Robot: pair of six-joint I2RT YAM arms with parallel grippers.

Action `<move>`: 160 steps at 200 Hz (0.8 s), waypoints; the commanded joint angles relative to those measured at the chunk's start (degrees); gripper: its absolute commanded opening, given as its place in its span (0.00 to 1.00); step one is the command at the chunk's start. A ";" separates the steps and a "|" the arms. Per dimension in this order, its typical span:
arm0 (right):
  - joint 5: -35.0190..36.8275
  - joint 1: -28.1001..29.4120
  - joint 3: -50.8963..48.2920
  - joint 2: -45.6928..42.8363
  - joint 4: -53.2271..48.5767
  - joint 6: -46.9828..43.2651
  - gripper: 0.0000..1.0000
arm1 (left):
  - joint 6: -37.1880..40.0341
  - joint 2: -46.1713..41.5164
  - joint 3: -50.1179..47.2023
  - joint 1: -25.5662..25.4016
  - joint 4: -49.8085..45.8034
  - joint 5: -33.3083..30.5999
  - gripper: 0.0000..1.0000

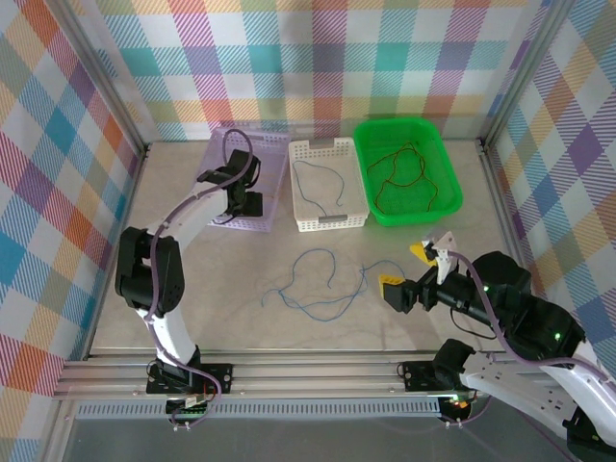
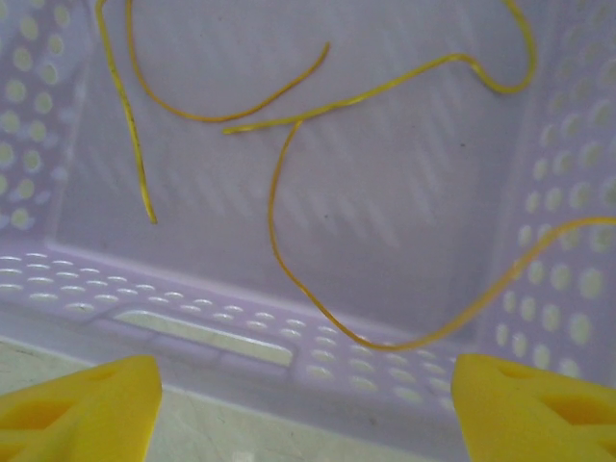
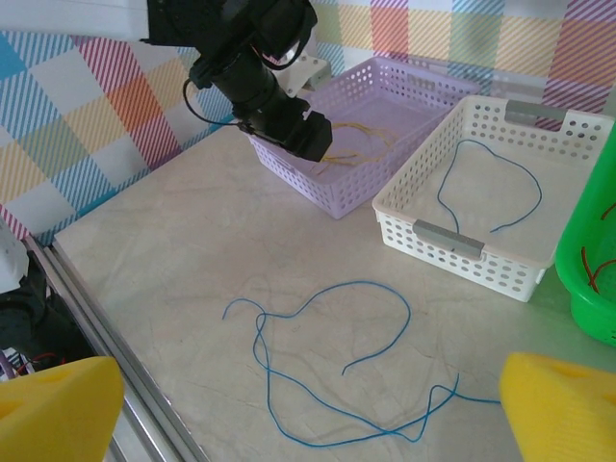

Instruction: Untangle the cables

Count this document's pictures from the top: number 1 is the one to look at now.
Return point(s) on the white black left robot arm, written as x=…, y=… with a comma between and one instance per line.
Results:
x=202, y=207

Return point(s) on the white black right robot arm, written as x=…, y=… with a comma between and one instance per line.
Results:
x=529, y=390

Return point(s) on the purple plastic basket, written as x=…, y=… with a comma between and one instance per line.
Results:
x=274, y=159

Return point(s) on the white plastic basket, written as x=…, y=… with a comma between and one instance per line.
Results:
x=322, y=187

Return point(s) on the green plastic basket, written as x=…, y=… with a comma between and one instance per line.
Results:
x=433, y=144

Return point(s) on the checked cloth backdrop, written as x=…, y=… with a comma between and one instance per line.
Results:
x=577, y=168
x=38, y=192
x=308, y=58

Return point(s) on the orange connector circuit board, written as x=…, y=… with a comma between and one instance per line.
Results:
x=459, y=404

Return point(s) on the green terminal circuit board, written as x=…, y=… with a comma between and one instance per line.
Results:
x=192, y=411

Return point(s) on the aluminium frame side rail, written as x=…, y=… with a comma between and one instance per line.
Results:
x=135, y=192
x=500, y=207

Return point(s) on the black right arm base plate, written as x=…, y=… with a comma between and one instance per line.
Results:
x=418, y=375

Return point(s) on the aluminium mounting rail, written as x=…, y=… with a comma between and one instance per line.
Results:
x=313, y=373

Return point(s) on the aluminium frame post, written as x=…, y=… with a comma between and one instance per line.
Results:
x=523, y=72
x=109, y=77

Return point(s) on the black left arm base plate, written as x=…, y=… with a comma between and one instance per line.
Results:
x=219, y=377

